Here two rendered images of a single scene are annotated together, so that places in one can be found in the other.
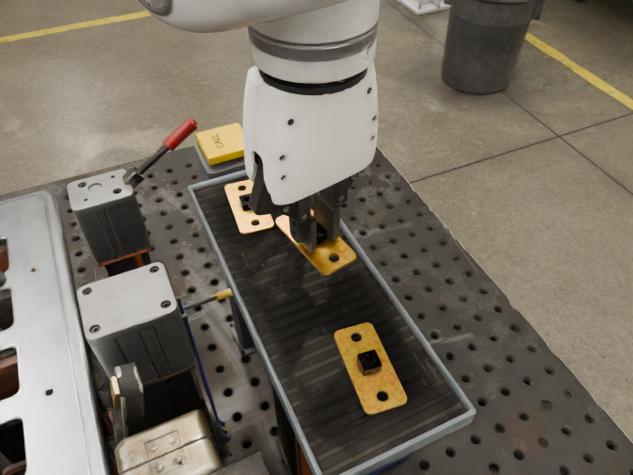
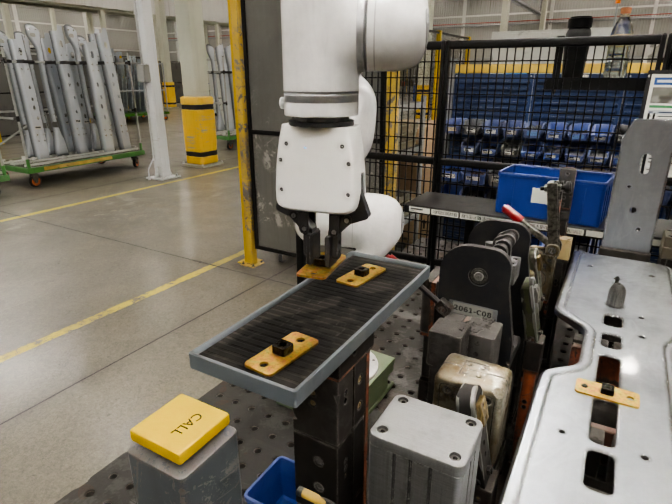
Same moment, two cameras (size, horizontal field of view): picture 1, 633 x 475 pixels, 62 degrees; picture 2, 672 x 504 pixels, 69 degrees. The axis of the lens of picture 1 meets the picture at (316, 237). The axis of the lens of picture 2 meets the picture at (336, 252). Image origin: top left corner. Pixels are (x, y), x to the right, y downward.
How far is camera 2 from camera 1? 0.82 m
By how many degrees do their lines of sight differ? 97
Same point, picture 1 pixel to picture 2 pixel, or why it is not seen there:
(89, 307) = (463, 440)
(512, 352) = not seen: hidden behind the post
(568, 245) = not seen: outside the picture
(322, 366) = (378, 285)
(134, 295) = (419, 422)
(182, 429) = (455, 371)
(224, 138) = (176, 421)
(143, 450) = (485, 378)
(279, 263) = (327, 319)
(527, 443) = not seen: hidden behind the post
